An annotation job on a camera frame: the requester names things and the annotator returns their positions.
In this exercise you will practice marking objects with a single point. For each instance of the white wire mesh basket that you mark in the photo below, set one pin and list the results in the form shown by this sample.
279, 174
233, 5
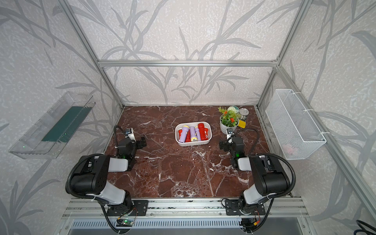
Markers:
297, 133

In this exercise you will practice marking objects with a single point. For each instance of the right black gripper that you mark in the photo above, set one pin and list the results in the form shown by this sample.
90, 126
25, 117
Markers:
224, 144

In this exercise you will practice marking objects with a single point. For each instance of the red flashlight white cap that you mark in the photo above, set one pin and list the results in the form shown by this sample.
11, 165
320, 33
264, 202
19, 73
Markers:
206, 133

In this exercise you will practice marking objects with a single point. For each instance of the clear plastic wall shelf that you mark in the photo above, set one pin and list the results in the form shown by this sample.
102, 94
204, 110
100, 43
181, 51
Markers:
51, 133

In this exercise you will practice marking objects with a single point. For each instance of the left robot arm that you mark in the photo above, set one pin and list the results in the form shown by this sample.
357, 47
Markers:
89, 177

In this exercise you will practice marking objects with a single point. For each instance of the black cable corner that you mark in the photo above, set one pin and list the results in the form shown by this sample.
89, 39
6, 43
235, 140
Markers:
364, 228

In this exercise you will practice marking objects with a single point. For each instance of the green circuit board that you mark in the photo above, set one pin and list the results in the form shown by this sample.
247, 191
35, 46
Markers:
125, 222

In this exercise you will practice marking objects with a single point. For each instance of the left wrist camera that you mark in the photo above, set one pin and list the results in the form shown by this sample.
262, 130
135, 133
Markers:
129, 132

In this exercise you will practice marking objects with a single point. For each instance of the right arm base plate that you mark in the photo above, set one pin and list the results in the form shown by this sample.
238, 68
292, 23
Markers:
240, 207

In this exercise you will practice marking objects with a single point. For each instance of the yellow small object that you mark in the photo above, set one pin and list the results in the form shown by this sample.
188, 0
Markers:
242, 124

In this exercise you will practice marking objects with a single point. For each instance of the white plastic storage box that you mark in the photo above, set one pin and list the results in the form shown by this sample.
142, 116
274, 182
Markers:
195, 124

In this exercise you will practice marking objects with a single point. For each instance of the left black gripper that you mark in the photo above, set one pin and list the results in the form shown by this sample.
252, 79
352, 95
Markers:
139, 145

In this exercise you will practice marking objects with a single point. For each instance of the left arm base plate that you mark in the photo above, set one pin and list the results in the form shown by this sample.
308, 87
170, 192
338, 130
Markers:
135, 208

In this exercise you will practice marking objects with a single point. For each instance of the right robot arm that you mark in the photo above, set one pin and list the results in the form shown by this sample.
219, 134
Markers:
273, 176

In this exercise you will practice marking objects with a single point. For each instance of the all-red flashlight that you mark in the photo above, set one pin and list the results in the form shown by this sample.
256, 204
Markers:
201, 128
188, 138

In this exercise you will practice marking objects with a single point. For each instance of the purple flashlight yellow head down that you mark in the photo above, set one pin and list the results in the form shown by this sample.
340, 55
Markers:
193, 134

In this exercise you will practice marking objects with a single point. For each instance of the white potted flower plant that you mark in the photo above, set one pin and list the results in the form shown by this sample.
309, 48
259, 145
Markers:
229, 119

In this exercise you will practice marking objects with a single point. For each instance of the metal tin can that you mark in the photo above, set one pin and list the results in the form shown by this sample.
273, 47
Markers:
243, 112

